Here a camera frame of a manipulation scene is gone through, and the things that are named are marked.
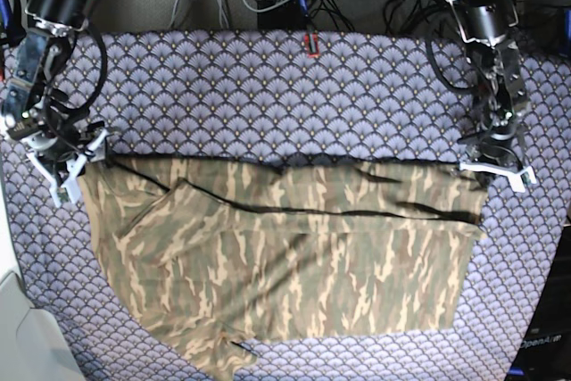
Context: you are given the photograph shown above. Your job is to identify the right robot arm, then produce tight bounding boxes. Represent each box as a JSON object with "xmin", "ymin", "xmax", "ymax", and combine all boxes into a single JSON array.
[{"xmin": 1, "ymin": 0, "xmax": 110, "ymax": 206}]

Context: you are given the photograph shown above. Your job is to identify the red table clamp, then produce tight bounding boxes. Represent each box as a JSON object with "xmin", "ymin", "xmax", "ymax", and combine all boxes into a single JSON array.
[{"xmin": 303, "ymin": 32, "xmax": 320, "ymax": 58}]

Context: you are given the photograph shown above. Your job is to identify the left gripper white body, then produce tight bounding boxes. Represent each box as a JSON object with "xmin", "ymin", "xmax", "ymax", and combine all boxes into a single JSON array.
[{"xmin": 457, "ymin": 130, "xmax": 537, "ymax": 193}]

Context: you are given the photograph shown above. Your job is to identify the camouflage T-shirt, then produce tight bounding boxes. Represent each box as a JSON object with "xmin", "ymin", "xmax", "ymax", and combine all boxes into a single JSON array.
[{"xmin": 80, "ymin": 158, "xmax": 488, "ymax": 380}]

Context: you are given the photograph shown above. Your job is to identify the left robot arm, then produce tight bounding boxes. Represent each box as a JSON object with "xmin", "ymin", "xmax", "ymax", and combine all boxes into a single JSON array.
[{"xmin": 429, "ymin": 0, "xmax": 537, "ymax": 193}]

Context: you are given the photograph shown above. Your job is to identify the purple fan-pattern tablecloth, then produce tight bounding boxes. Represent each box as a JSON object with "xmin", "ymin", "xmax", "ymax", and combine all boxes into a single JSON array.
[{"xmin": 1, "ymin": 30, "xmax": 570, "ymax": 380}]

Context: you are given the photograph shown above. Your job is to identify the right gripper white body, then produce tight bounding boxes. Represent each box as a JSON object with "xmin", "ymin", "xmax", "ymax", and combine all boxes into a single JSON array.
[{"xmin": 24, "ymin": 126, "xmax": 111, "ymax": 208}]

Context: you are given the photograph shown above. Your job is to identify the black OpenArm box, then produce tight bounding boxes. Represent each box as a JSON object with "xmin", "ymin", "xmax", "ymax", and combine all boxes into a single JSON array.
[{"xmin": 506, "ymin": 226, "xmax": 570, "ymax": 380}]

